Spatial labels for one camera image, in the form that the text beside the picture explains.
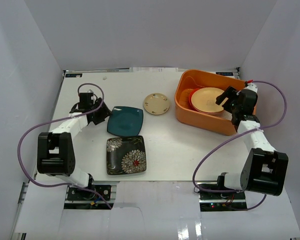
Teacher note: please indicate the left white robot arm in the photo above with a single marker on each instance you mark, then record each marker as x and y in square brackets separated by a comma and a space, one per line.
[55, 149]

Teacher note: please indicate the black floral square plate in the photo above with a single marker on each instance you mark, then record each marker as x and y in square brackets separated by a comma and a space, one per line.
[126, 155]

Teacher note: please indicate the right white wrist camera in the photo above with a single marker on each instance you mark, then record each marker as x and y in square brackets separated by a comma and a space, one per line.
[250, 85]

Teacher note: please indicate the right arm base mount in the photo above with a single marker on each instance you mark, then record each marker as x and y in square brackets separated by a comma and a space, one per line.
[221, 202]

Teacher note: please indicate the yellow round plate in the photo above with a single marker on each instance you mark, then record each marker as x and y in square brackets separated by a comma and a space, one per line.
[205, 98]

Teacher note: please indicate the teal square plate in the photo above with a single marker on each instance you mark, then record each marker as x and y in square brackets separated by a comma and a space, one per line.
[125, 121]

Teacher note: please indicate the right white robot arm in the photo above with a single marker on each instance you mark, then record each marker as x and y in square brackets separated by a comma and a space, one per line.
[265, 168]

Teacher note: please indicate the orange plastic bin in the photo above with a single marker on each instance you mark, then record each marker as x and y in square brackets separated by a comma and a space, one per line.
[197, 79]

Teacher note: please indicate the right black table label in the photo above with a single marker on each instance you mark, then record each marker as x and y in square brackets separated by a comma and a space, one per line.
[225, 73]

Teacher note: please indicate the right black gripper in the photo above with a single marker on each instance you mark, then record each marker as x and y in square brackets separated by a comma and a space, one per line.
[229, 91]

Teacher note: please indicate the pink round plate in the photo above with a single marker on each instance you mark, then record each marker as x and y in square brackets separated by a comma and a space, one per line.
[213, 112]

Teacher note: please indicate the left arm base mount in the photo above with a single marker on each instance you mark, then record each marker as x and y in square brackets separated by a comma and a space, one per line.
[77, 199]

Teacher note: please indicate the small beige patterned plate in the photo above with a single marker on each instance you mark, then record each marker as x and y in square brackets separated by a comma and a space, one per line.
[156, 104]

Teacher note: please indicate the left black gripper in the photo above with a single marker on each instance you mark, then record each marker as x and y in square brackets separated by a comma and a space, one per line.
[100, 114]

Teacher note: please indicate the small orange plate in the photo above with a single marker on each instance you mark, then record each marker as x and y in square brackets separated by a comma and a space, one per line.
[190, 97]

